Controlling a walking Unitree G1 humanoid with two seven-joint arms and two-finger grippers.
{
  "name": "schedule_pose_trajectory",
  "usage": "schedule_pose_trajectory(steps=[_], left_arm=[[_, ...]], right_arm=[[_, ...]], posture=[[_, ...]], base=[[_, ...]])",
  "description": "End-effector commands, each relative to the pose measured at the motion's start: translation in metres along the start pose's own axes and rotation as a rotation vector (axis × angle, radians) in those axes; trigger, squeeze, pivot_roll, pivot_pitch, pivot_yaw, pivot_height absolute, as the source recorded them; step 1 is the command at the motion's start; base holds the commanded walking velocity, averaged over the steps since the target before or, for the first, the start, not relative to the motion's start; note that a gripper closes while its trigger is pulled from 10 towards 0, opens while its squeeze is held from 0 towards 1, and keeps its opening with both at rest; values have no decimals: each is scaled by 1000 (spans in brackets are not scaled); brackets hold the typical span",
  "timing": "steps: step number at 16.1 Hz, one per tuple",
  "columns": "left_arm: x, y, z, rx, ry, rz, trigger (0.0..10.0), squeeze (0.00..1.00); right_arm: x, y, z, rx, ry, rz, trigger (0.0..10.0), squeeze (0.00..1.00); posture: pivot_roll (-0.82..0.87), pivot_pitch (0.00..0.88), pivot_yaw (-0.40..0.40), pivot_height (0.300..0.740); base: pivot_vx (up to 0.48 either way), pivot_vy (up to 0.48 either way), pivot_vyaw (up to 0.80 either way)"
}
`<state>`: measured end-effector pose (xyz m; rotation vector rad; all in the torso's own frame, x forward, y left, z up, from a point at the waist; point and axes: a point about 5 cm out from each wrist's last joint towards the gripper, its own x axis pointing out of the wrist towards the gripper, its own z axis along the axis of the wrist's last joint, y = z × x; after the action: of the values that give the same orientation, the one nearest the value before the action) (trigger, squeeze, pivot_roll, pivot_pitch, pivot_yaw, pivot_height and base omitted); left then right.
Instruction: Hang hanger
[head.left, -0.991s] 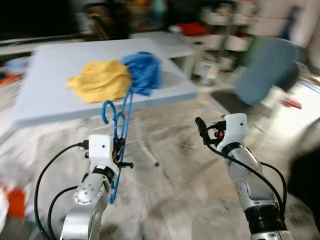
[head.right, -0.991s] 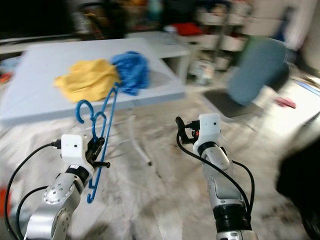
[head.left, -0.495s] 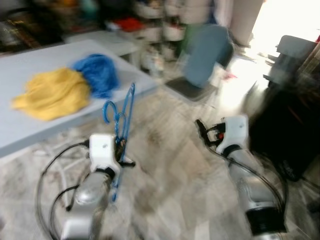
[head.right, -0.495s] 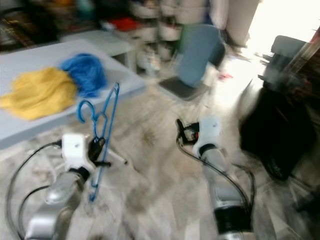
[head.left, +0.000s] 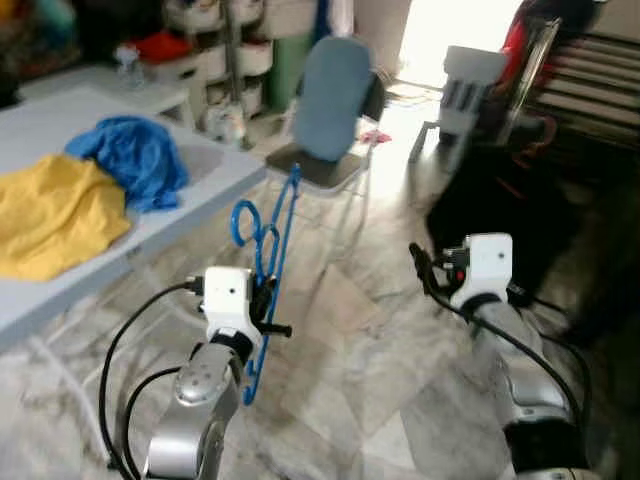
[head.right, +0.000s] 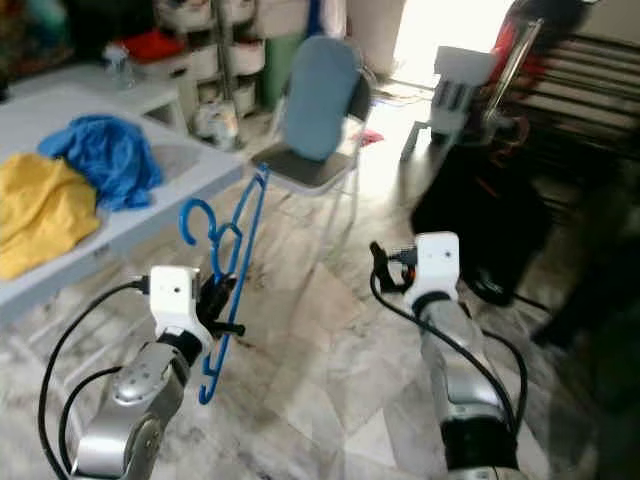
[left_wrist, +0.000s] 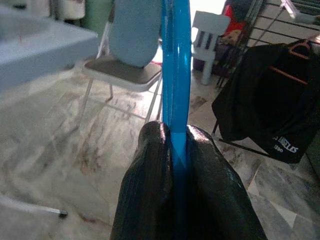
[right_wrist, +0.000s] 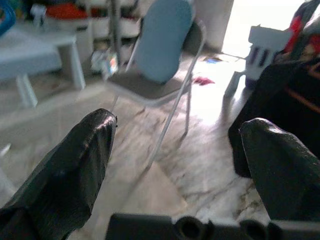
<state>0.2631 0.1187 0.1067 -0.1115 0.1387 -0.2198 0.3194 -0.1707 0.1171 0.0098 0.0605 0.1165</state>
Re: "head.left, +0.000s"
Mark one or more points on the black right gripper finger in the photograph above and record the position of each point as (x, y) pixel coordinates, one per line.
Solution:
(422, 268)

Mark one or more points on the blue plastic hanger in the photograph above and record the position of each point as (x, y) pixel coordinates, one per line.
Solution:
(291, 200)

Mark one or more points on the blue shirt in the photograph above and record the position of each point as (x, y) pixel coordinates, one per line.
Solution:
(135, 160)

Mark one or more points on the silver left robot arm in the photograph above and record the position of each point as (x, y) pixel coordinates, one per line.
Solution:
(195, 400)

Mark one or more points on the black garment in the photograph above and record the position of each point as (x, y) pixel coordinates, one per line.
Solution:
(500, 220)

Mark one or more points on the pink cloth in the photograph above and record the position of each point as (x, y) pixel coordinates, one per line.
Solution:
(375, 136)

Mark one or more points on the grey folding chair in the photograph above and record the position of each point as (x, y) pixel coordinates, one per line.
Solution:
(320, 170)

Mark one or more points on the white kids chair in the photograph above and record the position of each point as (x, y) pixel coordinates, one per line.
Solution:
(470, 80)

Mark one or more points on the blue-grey chair cushion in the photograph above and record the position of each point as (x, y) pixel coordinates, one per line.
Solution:
(335, 95)

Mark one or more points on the black metal drying rack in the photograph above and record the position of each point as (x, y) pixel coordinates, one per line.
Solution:
(580, 80)

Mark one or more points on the yellow cloth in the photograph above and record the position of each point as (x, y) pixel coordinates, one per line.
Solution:
(50, 215)

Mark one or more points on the red garment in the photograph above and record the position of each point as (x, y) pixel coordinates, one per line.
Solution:
(515, 45)

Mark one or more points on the green bin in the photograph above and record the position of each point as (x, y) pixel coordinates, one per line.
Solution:
(290, 70)

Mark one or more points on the white low table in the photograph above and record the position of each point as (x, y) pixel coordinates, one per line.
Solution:
(100, 95)

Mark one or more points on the white shelf unit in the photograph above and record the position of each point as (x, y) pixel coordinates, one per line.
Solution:
(230, 40)

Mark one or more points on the clear water bottle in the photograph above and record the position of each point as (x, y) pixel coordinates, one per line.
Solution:
(127, 65)

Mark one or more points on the red cloth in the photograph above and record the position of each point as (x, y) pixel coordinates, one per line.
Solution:
(160, 45)

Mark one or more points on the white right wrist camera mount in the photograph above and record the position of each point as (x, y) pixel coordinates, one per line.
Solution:
(488, 265)

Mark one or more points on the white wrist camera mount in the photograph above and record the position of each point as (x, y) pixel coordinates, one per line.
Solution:
(226, 300)
(488, 265)

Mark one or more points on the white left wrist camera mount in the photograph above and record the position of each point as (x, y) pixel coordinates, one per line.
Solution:
(226, 300)

